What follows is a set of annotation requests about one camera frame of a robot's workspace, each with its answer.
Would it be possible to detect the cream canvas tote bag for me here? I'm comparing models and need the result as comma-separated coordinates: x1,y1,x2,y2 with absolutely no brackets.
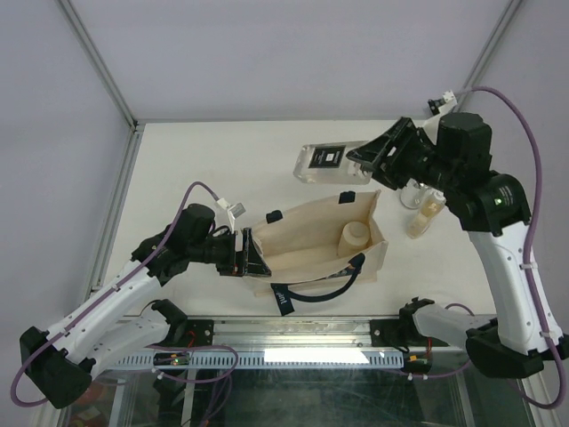
252,190,389,316

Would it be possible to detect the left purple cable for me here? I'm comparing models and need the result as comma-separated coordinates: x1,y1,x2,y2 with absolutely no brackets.
11,181,221,407

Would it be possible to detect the purple cable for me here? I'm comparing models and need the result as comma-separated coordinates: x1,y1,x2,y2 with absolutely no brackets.
453,86,568,409
11,181,221,407

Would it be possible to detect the cream round lid jar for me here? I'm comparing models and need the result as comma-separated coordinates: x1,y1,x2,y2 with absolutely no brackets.
337,222,370,257

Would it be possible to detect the yellow liquid bottle white cap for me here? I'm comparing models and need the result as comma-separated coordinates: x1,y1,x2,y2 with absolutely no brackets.
406,190,446,238

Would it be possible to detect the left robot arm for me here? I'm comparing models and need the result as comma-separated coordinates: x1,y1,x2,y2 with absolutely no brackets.
17,204,271,409

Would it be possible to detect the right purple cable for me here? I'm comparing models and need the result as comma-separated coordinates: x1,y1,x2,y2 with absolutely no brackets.
453,86,568,409

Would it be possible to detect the right aluminium frame post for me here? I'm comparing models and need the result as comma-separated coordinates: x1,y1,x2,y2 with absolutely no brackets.
452,0,525,112

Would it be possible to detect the square bottle black cap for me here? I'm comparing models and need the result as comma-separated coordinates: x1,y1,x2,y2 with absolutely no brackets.
293,141,372,185

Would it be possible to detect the grey slotted cable duct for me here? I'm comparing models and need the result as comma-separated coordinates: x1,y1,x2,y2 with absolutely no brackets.
111,347,404,371

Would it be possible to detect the clear bottle white cap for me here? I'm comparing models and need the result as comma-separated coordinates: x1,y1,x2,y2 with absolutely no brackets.
399,179,430,210

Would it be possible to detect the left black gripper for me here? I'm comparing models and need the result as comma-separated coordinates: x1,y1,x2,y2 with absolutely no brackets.
188,228,270,277

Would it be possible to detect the aluminium frame post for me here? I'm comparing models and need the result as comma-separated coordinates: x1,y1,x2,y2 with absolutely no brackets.
55,0,139,133
452,0,525,112

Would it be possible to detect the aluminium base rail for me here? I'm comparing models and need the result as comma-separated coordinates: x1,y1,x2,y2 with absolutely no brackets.
119,313,499,352

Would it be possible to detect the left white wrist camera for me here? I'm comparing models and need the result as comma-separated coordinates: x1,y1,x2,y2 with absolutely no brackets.
216,197,246,231

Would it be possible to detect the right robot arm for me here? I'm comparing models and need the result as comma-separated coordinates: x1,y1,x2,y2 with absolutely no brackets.
347,113,568,380

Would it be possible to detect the left aluminium frame post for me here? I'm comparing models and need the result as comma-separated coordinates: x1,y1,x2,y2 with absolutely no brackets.
55,0,139,133

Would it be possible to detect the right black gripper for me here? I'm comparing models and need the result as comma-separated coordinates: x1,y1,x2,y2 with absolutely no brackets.
347,117,460,194

